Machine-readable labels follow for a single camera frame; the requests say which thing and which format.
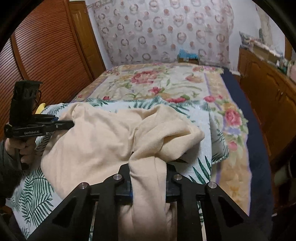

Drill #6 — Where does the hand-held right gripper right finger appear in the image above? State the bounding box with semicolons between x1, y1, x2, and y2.
165;162;270;241

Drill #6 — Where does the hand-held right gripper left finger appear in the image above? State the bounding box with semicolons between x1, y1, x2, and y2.
29;163;133;241

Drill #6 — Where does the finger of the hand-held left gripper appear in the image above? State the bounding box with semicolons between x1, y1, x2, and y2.
46;120;75;133
35;115;59;123

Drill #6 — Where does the peach printed t-shirt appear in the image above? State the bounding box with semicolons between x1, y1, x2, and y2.
40;102;205;241

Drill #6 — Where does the person's left hand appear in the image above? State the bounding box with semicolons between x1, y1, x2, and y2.
5;138;36;171

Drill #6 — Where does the wooden slatted wardrobe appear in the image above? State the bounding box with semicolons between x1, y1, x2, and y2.
0;0;107;139

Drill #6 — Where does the leaf print bed sheet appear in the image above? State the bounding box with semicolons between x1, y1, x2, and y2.
6;96;229;240

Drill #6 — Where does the dark blue bed sheet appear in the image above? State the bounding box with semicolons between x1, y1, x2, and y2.
221;70;274;232

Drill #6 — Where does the floral blanket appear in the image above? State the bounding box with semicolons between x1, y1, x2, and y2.
70;64;251;216

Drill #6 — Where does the grey cylinder bin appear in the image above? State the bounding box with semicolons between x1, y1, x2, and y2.
276;160;296;179

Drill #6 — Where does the small brown box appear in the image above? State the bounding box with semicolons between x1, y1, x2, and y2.
177;57;200;65

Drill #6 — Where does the blue cloth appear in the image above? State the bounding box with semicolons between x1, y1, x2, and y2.
178;49;198;60

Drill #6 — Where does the wooden side cabinet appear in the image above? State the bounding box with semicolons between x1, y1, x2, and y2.
238;46;296;163

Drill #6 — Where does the cardboard box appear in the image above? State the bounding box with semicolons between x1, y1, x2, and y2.
253;43;282;62

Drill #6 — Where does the floral cushion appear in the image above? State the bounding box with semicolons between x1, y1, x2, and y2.
239;31;257;48

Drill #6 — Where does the beige window curtain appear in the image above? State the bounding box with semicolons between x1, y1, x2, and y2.
255;5;271;46

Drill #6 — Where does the ring pattern curtain cloth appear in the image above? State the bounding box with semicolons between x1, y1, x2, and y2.
89;0;234;69

